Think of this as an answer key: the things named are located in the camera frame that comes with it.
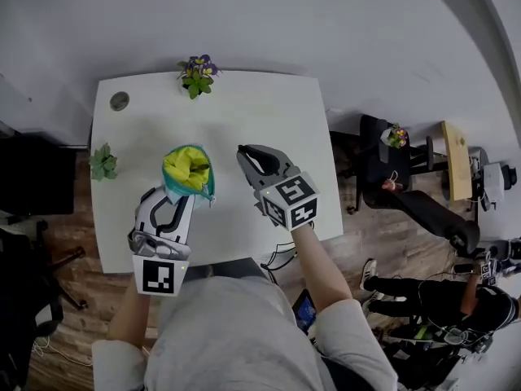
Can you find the purple flower potted plant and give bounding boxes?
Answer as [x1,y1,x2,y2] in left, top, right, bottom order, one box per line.
[176,53,223,101]

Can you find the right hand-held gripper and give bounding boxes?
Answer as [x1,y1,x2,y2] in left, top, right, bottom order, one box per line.
[237,143,320,233]

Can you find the pink yellow flower potted plant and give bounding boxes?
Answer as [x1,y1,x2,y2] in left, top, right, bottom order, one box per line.
[379,122,409,150]

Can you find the white device box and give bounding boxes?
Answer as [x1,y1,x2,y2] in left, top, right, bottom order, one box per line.
[481,161,506,212]

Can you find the black cabinet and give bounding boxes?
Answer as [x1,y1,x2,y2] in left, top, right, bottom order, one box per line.
[0,136,78,217]

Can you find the teal yellow pencil pouch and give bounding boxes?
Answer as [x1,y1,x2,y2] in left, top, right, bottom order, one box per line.
[161,144,218,209]

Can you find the tablet with blue screen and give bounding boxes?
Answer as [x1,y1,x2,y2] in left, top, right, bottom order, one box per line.
[291,288,318,336]

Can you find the small pink trinket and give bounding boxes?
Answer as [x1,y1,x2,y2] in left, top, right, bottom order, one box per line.
[382,169,402,191]

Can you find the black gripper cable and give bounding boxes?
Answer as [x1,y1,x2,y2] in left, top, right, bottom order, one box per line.
[260,241,299,273]

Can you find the light wooden desk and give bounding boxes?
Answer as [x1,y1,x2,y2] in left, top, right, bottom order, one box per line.
[440,120,474,202]

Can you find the black reclined office chair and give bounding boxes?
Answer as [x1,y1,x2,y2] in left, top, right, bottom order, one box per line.
[357,113,482,257]

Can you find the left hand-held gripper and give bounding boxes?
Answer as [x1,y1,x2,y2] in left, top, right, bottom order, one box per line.
[126,186,196,298]

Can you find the grey round cable grommet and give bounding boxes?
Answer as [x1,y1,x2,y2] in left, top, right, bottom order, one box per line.
[108,90,131,112]

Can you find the person's left forearm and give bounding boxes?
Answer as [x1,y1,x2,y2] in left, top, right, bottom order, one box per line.
[106,292,152,353]

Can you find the person's grey shirt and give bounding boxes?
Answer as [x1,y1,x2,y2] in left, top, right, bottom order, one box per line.
[90,274,399,391]

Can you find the person's right forearm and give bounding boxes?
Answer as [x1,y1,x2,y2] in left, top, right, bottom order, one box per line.
[290,227,354,314]

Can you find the white table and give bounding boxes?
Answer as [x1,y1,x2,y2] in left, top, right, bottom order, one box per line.
[90,70,344,275]

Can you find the person's blue jeans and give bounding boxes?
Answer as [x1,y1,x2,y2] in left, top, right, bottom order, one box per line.
[182,257,270,285]

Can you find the small green succulent plant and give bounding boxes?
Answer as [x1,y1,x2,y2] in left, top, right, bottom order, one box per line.
[89,142,120,183]

